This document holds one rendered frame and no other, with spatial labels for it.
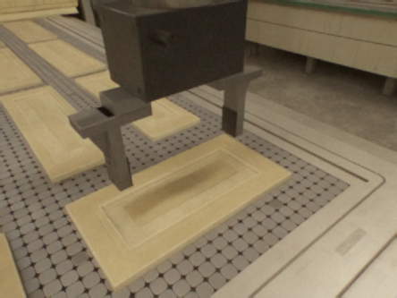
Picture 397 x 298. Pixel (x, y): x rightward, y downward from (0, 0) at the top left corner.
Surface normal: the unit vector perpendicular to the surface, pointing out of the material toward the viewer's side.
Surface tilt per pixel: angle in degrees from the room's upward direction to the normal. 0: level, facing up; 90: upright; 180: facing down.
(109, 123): 90
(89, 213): 0
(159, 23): 90
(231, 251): 0
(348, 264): 0
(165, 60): 90
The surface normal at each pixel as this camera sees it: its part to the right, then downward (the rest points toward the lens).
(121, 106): 0.62, 0.43
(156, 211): -0.02, -0.83
